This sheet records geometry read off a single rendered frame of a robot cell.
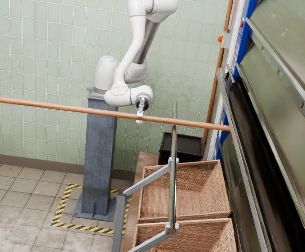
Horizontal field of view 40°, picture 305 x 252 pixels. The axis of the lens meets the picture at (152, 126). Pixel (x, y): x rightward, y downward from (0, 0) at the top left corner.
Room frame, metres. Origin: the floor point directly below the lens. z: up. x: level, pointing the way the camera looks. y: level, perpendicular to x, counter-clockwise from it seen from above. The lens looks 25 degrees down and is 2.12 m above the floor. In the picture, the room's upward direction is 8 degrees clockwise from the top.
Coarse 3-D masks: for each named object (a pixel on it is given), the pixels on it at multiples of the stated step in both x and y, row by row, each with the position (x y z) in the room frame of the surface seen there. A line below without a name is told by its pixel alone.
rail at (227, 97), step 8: (224, 80) 2.17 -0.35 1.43; (224, 88) 2.04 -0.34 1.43; (232, 112) 1.73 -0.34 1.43; (232, 120) 1.65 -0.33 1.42; (240, 136) 1.49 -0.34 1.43; (240, 144) 1.42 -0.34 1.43; (240, 152) 1.38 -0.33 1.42; (248, 160) 1.30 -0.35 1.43; (248, 168) 1.24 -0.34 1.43; (248, 176) 1.20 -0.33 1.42; (256, 184) 1.15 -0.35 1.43; (256, 192) 1.10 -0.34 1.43; (256, 200) 1.06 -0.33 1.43; (256, 208) 1.03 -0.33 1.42; (264, 208) 1.03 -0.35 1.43; (264, 216) 0.98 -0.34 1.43; (264, 224) 0.95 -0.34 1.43; (264, 232) 0.92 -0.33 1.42; (264, 240) 0.90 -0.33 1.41; (272, 240) 0.88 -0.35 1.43; (272, 248) 0.85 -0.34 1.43
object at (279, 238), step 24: (216, 72) 2.40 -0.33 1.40; (240, 96) 2.04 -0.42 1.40; (240, 120) 1.71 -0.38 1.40; (264, 144) 1.52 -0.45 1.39; (240, 168) 1.31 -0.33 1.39; (264, 168) 1.31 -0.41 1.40; (264, 192) 1.15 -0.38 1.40; (288, 192) 1.19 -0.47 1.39; (288, 216) 1.05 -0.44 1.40; (288, 240) 0.93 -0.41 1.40
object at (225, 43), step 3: (222, 33) 3.02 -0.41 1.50; (225, 33) 2.98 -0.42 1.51; (228, 33) 2.99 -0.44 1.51; (231, 33) 3.00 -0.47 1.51; (225, 36) 2.95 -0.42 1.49; (228, 36) 2.96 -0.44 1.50; (231, 36) 2.95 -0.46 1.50; (222, 39) 2.96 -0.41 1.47; (225, 39) 2.95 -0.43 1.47; (228, 39) 2.95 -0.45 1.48; (222, 42) 2.96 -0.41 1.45; (225, 42) 2.95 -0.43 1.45; (228, 42) 2.95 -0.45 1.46; (222, 45) 2.96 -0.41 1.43; (225, 45) 2.95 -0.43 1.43; (228, 45) 2.96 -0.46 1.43; (228, 48) 2.96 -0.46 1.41
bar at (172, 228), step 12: (168, 168) 1.70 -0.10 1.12; (144, 180) 1.70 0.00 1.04; (120, 192) 1.70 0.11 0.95; (132, 192) 1.70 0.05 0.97; (120, 204) 1.69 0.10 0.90; (120, 216) 1.69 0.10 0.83; (168, 216) 1.28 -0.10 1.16; (120, 228) 1.69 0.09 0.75; (168, 228) 1.21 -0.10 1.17; (120, 240) 1.69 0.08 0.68; (156, 240) 1.22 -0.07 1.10
